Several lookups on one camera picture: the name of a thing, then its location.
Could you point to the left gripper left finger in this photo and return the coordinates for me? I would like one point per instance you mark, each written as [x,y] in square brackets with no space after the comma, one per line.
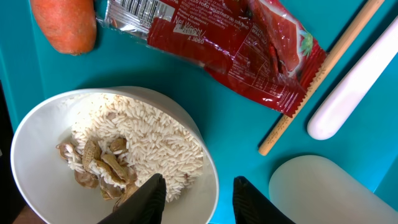
[145,206]

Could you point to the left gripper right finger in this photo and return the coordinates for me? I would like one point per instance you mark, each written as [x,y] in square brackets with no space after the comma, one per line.
[252,207]

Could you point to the rice and peanut shells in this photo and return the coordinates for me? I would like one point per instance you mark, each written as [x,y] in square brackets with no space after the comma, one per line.
[118,143]

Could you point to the white bowl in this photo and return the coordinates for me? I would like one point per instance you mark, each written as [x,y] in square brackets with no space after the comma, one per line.
[43,178]

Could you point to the orange carrot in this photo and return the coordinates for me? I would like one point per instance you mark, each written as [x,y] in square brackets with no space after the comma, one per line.
[68,25]

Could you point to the small white cup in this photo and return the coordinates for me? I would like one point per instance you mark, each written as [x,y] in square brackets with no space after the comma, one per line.
[313,189]

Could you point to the teal plastic tray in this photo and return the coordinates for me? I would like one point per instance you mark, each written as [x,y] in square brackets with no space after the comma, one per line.
[231,125]

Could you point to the red snack wrapper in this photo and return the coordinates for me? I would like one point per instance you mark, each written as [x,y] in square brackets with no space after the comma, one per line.
[255,48]

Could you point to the wooden chopstick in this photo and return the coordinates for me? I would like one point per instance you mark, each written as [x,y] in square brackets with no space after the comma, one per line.
[338,50]

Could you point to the white plastic fork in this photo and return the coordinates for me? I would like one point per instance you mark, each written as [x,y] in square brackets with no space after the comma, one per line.
[345,97]

